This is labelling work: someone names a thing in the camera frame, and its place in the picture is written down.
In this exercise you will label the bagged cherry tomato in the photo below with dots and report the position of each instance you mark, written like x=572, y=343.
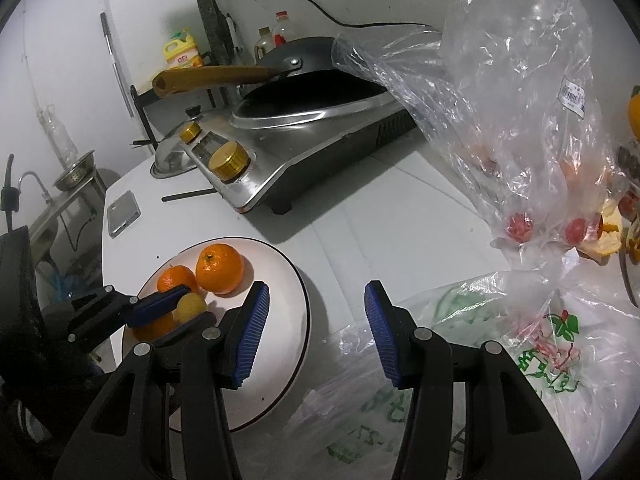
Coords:
x=520, y=226
x=575, y=230
x=627, y=203

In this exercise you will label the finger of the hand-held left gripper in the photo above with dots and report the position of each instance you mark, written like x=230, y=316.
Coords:
x=157, y=304
x=192, y=324

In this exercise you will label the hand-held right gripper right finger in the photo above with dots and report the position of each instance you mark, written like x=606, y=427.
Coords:
x=382, y=335

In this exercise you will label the mandarin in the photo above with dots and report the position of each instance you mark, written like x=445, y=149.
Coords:
x=219, y=268
x=176, y=279
x=152, y=328

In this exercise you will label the clear plastic bag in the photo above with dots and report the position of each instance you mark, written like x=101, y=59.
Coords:
x=500, y=85

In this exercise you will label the yellow detergent bottle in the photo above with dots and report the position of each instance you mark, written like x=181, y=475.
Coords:
x=182, y=55

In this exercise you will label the printed plastic bag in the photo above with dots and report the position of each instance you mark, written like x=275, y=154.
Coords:
x=500, y=435

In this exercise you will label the clear plastic bottle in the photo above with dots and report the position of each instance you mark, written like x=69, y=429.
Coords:
x=60, y=135

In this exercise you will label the white plate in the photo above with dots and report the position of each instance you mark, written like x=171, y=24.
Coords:
x=280, y=320

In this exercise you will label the red cap bottle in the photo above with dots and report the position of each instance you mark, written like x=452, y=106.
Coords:
x=282, y=32

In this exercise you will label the black metal rack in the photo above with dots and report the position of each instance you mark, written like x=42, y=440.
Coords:
x=133, y=102

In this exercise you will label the large orange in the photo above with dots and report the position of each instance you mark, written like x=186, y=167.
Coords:
x=635, y=115

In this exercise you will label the steel pot lid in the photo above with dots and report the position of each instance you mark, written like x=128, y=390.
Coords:
x=167, y=157

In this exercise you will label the orange peel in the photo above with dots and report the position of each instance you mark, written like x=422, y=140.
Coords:
x=607, y=245

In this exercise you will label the black umbrella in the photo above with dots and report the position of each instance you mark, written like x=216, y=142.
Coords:
x=223, y=35

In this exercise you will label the silver induction cooker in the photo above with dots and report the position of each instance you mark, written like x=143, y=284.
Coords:
x=310, y=135

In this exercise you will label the steel sink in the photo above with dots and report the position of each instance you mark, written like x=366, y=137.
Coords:
x=50, y=220

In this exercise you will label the steel faucet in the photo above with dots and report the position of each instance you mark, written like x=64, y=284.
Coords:
x=30, y=176

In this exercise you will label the grey rod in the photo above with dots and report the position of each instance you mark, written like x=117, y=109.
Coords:
x=114, y=55

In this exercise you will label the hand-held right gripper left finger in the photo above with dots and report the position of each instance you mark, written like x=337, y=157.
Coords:
x=252, y=330

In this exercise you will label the smartphone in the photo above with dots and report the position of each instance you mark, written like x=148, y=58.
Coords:
x=122, y=214

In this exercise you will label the steel basin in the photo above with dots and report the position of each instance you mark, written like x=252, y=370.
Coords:
x=75, y=175

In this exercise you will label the black chopstick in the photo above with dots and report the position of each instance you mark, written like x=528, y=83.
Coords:
x=187, y=195

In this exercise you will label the box of dark round fruits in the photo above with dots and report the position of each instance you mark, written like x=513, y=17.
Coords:
x=629, y=157

